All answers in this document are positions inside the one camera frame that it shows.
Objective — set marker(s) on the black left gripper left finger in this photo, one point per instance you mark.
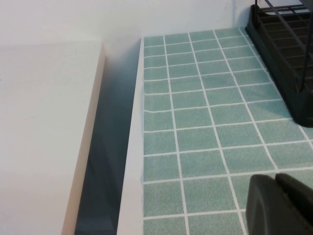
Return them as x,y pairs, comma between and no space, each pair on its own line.
269,210

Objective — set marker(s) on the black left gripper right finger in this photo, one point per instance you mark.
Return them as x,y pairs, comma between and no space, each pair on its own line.
298,193

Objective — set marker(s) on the green checked tablecloth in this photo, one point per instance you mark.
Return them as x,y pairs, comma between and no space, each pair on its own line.
207,122

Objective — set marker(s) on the white side table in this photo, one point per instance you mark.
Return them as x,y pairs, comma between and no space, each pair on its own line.
36,122

